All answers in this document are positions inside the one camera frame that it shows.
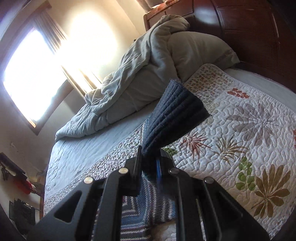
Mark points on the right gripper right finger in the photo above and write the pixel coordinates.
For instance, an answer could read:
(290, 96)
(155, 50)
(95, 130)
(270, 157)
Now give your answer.
(204, 209)

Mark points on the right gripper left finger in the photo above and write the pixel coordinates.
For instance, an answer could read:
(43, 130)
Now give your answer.
(92, 210)

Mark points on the blue striped knitted sweater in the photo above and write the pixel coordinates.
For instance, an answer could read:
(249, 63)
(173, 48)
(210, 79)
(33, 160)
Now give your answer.
(177, 112)

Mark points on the light blue bed sheet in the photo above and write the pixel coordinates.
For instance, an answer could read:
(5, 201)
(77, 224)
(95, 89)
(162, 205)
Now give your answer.
(70, 157)

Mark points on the floral patterned quilt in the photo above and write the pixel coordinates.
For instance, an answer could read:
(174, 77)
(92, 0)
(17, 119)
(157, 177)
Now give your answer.
(247, 145)

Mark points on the grey crumpled comforter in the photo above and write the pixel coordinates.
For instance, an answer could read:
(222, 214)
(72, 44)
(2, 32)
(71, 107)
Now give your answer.
(141, 78)

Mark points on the beige window curtain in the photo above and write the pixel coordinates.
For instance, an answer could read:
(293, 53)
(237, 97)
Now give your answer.
(66, 54)

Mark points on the bright window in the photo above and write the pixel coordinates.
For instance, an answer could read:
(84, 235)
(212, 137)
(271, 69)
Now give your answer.
(32, 77)

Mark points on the beige pillow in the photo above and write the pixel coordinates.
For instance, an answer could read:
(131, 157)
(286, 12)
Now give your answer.
(191, 50)

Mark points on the dark wooden headboard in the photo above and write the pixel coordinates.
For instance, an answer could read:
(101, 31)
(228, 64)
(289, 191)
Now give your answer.
(257, 33)

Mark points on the wall coat rack with clothes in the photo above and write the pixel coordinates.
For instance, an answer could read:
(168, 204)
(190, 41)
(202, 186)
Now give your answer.
(11, 171)

